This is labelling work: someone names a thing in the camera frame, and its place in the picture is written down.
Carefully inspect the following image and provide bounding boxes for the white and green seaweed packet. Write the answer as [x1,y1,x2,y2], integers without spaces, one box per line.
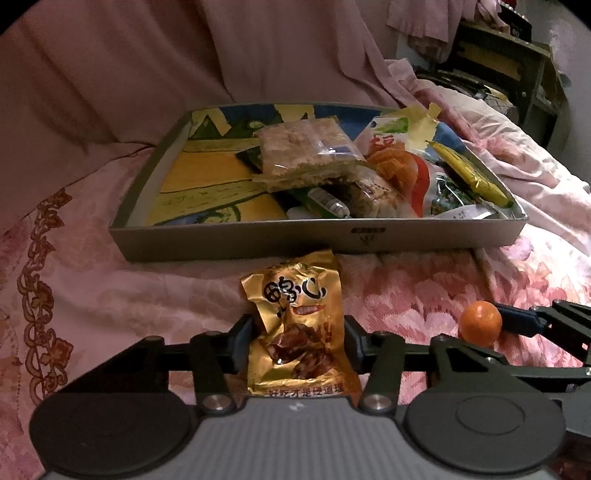
[422,168,495,221]

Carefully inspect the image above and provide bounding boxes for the gold snack packet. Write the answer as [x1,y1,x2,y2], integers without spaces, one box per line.
[239,249,363,400]

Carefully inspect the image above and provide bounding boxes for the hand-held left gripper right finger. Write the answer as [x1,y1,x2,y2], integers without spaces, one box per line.
[344,316,506,414]

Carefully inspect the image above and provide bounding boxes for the dark wooden side table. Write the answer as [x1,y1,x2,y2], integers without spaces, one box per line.
[434,21,566,148]

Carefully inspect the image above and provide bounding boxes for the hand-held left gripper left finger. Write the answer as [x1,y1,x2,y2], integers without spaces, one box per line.
[117,314,254,414]

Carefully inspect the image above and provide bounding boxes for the pink curtain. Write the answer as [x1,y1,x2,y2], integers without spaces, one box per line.
[0,0,402,176]

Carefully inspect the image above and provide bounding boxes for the orange snack bag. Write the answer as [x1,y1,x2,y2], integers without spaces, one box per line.
[358,115,432,217]

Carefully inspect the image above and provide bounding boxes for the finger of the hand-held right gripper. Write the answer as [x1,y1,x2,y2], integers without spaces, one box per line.
[494,299,591,356]
[480,353,591,394]

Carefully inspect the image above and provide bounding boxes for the hanging pink garment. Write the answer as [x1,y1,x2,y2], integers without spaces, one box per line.
[388,0,495,63]

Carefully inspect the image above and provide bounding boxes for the pink floral blanket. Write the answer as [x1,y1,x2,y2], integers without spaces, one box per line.
[0,60,591,480]

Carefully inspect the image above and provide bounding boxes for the grey box with colourful lining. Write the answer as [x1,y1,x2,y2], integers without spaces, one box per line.
[108,104,528,263]

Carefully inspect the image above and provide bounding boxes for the dark striped cloth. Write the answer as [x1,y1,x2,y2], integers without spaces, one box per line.
[416,69,513,110]

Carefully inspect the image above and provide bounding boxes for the green sausage stick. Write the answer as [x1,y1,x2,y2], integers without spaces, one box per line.
[305,185,352,217]

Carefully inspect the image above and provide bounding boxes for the clear rice cracker packet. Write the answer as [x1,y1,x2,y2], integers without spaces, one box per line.
[252,117,365,191]

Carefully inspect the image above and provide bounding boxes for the black box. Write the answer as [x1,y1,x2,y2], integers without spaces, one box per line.
[496,0,535,42]

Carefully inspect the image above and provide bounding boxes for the small orange ball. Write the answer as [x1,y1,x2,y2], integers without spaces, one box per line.
[458,301,503,346]

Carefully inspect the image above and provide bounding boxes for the yellow snack packet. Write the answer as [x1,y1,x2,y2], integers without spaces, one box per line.
[425,138,515,208]

